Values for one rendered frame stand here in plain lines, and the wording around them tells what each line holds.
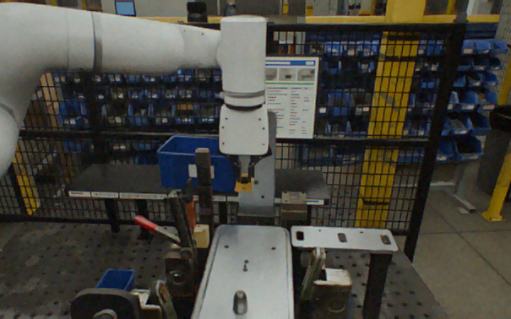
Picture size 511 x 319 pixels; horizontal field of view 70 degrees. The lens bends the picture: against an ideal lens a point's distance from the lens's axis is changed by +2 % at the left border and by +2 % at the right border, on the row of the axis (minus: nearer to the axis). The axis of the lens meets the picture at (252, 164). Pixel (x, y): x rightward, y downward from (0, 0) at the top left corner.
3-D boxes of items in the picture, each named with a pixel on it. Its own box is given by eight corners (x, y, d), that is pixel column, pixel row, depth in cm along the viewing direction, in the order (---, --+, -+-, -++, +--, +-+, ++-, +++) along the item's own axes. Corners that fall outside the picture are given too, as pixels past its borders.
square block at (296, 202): (301, 294, 125) (307, 203, 110) (278, 293, 125) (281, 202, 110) (300, 278, 132) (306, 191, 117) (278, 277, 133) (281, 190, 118)
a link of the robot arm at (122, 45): (85, 61, 68) (234, 72, 83) (95, 77, 55) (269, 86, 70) (84, 8, 65) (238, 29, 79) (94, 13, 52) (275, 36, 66)
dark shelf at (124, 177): (329, 206, 120) (330, 198, 119) (64, 197, 126) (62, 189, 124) (322, 176, 140) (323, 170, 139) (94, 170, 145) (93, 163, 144)
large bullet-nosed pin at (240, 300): (247, 320, 80) (247, 297, 77) (232, 319, 80) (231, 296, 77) (247, 308, 83) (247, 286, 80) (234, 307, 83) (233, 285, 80)
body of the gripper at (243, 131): (215, 103, 70) (218, 156, 75) (269, 104, 70) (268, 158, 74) (221, 94, 77) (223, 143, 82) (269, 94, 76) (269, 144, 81)
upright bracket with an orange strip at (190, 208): (200, 325, 114) (189, 182, 93) (196, 324, 114) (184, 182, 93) (203, 317, 116) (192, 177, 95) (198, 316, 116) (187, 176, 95)
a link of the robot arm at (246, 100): (217, 93, 69) (218, 108, 70) (263, 94, 68) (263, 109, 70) (223, 83, 76) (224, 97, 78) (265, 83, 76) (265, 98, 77)
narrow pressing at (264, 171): (274, 214, 115) (277, 110, 101) (238, 213, 116) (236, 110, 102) (274, 213, 116) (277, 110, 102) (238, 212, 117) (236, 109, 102)
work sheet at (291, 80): (315, 141, 134) (322, 54, 121) (253, 139, 135) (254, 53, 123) (314, 139, 136) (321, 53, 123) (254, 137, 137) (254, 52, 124)
